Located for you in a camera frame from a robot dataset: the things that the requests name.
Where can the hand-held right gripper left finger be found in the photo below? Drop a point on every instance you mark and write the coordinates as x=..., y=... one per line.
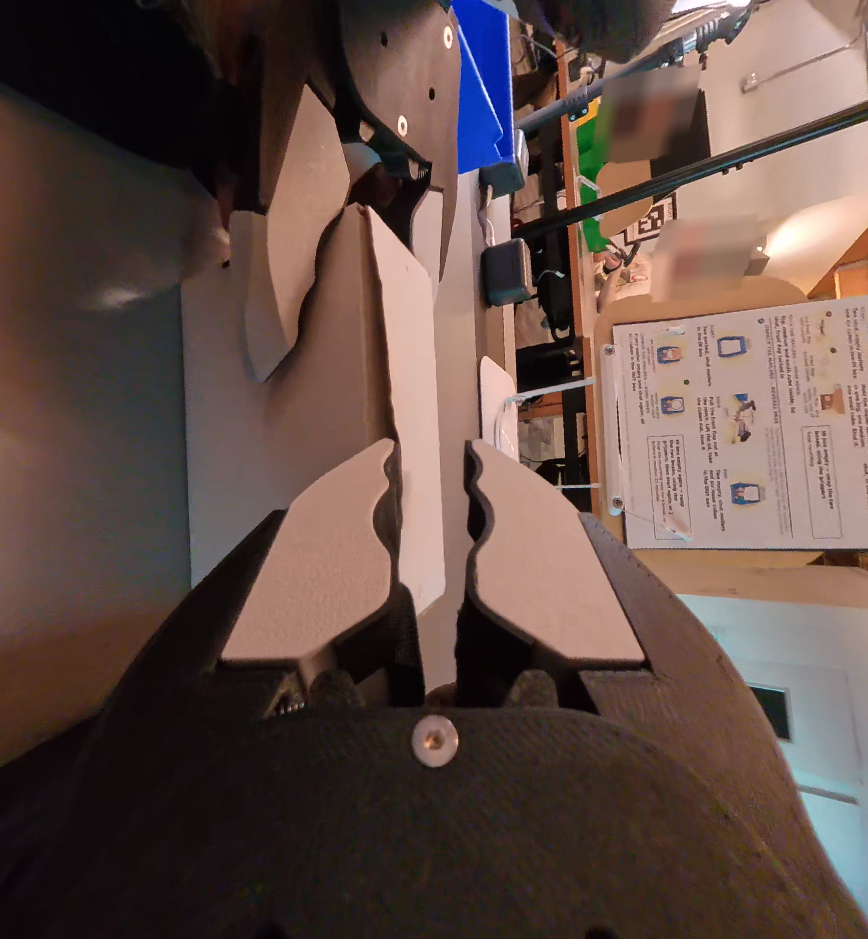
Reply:
x=316, y=579

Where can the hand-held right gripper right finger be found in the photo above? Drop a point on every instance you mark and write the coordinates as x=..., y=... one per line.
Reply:
x=544, y=587

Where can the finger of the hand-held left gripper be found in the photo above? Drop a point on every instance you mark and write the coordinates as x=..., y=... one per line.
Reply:
x=426, y=231
x=287, y=242

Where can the white cardboard mailer box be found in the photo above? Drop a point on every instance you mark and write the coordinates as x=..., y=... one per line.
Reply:
x=272, y=455

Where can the blue plastic bin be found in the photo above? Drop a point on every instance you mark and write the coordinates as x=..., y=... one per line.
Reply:
x=485, y=81

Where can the grey box-shaped device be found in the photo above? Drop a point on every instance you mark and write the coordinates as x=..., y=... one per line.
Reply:
x=507, y=275

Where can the white zip tie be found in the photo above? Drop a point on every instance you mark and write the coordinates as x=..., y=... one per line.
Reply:
x=573, y=485
x=577, y=386

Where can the green plastic part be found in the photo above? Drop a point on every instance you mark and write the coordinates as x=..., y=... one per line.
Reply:
x=596, y=191

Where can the white rounded plate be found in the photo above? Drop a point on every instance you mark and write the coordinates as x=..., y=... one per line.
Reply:
x=498, y=411

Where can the black and white marker tag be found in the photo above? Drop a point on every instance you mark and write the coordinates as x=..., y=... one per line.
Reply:
x=654, y=220

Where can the instruction sheet on clipboard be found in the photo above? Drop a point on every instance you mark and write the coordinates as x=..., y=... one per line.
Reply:
x=698, y=290

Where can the black pole with round disc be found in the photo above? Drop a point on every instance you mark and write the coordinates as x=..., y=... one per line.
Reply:
x=698, y=167

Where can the wooden rail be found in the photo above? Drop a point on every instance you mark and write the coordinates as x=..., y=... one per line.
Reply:
x=592, y=440

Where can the dark wall picture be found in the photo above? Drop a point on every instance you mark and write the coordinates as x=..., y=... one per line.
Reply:
x=771, y=710

